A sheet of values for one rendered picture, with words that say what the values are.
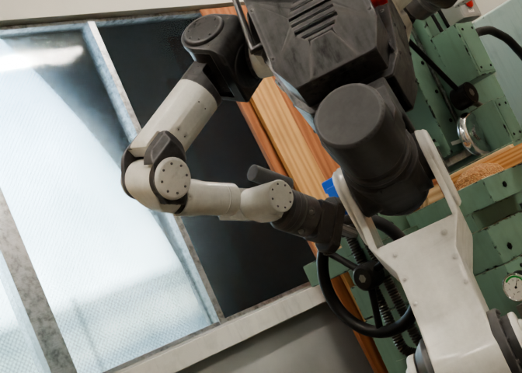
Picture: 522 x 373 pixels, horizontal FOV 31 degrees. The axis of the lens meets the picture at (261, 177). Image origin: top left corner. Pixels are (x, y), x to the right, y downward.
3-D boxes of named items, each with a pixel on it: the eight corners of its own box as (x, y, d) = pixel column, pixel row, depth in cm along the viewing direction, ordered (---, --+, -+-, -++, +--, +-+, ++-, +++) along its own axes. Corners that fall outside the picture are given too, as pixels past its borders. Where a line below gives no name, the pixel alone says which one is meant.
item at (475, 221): (354, 285, 239) (347, 271, 240) (400, 263, 255) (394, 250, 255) (478, 230, 212) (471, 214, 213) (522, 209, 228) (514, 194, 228)
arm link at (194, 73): (198, 72, 175) (236, 21, 181) (163, 67, 181) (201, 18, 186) (224, 115, 183) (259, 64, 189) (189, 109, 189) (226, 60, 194)
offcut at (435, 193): (430, 203, 220) (423, 189, 220) (420, 209, 223) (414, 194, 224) (444, 197, 222) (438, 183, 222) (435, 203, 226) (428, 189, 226)
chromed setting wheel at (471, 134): (468, 163, 237) (447, 119, 239) (492, 154, 246) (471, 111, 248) (478, 158, 235) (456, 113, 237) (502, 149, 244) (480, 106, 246)
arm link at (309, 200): (346, 254, 198) (302, 239, 191) (315, 256, 205) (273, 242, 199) (354, 196, 201) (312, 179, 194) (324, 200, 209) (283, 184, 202)
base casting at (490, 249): (363, 321, 240) (347, 287, 241) (475, 262, 282) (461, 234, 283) (506, 263, 210) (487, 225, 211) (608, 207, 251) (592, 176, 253)
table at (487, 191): (287, 298, 242) (278, 277, 243) (357, 266, 264) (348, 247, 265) (473, 212, 201) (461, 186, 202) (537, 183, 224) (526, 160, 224)
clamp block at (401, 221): (345, 258, 227) (328, 224, 228) (377, 244, 237) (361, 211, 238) (389, 236, 217) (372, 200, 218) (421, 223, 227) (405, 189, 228)
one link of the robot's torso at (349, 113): (399, 125, 139) (361, 38, 149) (321, 163, 142) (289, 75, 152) (447, 201, 162) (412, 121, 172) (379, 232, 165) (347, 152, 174)
